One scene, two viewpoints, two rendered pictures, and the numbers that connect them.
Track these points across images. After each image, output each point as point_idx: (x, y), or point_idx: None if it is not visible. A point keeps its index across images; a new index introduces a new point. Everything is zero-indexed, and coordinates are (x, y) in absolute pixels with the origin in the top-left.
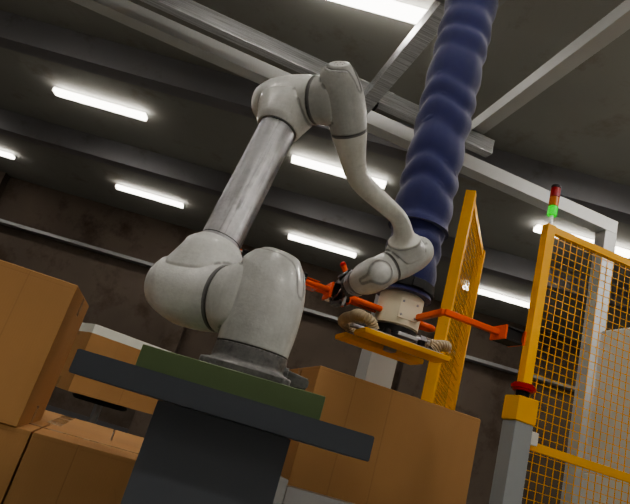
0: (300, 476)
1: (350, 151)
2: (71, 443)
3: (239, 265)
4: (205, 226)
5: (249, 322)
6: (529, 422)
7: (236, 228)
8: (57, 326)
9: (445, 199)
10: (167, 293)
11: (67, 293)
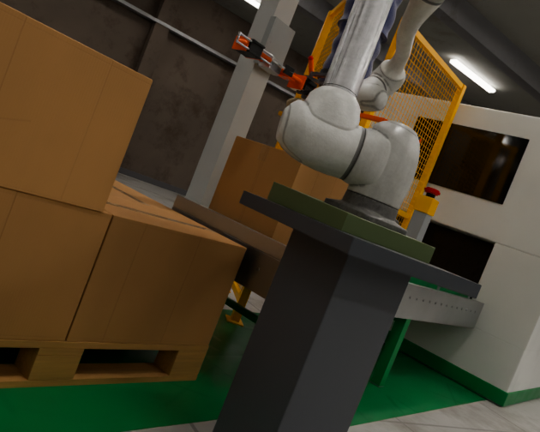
0: (278, 236)
1: (425, 14)
2: (141, 223)
3: (386, 140)
4: (336, 80)
5: (394, 190)
6: (431, 214)
7: (359, 87)
8: (135, 121)
9: (395, 14)
10: (319, 147)
11: (144, 87)
